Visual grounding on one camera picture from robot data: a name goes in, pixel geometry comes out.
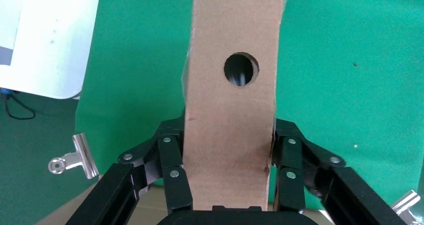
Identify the silver binder clip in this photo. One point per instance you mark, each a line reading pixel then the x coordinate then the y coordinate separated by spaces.
pixel 81 155
pixel 405 200

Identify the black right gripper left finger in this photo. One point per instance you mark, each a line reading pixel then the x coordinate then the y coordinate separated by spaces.
pixel 116 190

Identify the small cardboard box with hole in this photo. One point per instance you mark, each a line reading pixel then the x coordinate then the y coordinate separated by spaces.
pixel 228 144

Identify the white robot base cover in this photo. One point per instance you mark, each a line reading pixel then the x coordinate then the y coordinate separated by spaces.
pixel 53 41

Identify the large green table cloth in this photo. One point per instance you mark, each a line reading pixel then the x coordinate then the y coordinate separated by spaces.
pixel 331 84

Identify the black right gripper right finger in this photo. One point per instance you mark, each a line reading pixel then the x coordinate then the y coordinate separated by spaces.
pixel 357 197

